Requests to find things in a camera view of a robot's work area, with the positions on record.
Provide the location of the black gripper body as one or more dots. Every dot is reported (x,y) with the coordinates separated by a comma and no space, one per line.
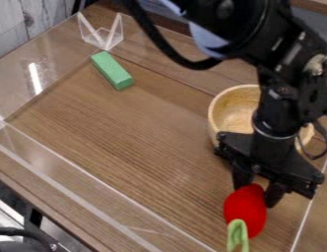
(273,159)

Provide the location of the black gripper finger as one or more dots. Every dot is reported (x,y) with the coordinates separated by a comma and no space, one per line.
(242,175)
(274,192)

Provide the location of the red plush strawberry toy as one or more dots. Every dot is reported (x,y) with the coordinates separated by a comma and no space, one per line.
(244,212)

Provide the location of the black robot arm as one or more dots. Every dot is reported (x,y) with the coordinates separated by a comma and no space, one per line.
(258,31)

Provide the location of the wooden bowl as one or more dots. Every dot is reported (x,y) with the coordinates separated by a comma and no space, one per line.
(230,111)

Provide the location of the green foam block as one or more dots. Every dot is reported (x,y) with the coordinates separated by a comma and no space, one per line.
(111,70)

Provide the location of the black table frame bracket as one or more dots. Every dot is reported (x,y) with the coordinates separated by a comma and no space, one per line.
(32,226)

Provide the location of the clear acrylic corner bracket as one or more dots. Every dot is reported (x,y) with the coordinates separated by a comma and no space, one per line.
(103,38)

